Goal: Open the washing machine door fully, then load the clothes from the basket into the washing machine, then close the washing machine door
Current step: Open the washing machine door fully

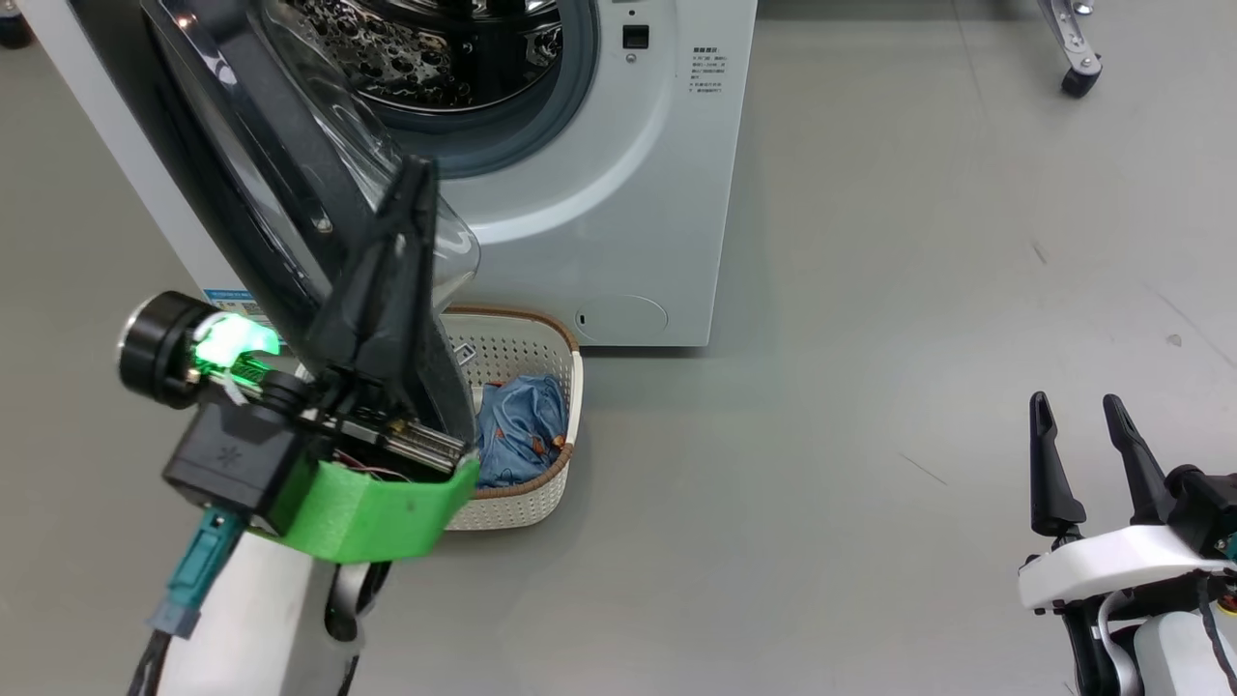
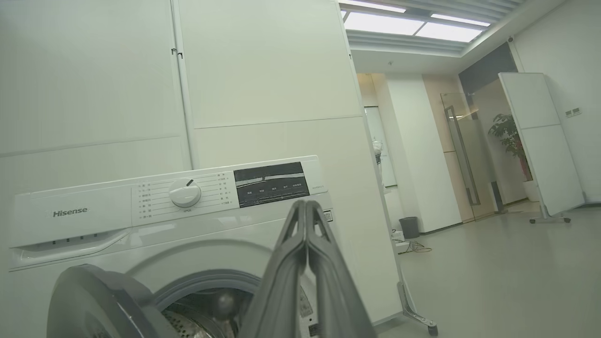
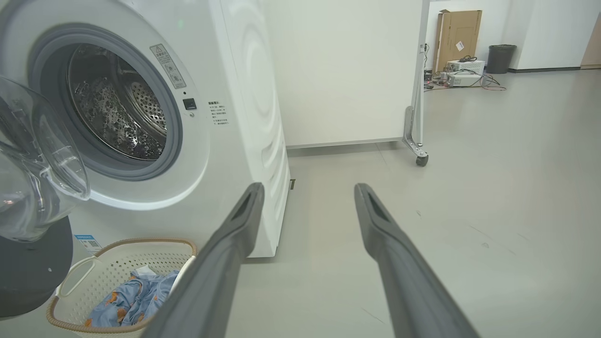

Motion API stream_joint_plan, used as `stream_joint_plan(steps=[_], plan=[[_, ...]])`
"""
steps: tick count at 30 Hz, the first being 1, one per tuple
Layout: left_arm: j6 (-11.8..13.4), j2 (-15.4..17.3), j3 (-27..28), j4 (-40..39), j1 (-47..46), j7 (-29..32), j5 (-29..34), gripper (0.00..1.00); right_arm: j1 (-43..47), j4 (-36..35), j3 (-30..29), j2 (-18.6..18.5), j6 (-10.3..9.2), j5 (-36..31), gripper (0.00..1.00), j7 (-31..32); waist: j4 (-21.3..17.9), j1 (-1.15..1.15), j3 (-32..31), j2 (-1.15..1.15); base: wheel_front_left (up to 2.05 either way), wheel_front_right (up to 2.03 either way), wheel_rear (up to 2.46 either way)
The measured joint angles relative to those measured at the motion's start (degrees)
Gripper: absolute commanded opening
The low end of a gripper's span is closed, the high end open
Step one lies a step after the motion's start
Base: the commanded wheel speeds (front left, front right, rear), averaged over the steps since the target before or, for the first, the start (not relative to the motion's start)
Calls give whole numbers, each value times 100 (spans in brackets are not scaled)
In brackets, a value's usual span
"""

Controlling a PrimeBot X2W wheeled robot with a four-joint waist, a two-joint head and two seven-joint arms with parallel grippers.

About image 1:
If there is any black cable with teal connector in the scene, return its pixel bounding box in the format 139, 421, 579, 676
126, 507, 247, 696

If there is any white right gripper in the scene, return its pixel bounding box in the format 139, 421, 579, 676
1018, 391, 1237, 610

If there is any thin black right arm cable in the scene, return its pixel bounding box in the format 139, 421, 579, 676
1198, 575, 1237, 678

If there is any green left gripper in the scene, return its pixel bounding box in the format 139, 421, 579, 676
118, 158, 481, 565

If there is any cream perforated laundry basket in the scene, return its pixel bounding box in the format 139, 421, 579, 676
440, 306, 584, 531

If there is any washing machine glass door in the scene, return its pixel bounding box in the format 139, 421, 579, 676
72, 0, 481, 460

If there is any blue energy label sticker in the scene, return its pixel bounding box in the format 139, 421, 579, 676
203, 287, 267, 320

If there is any metal partition foot bracket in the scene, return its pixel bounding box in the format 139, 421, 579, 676
1039, 0, 1103, 78

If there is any white front-load washing machine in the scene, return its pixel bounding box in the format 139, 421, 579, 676
19, 0, 760, 347

